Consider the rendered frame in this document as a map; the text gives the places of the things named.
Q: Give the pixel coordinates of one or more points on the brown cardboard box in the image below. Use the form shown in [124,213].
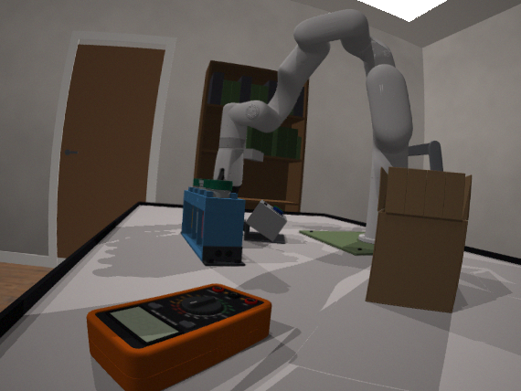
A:
[417,258]

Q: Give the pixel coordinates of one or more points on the orange digital multimeter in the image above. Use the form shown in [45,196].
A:
[151,344]

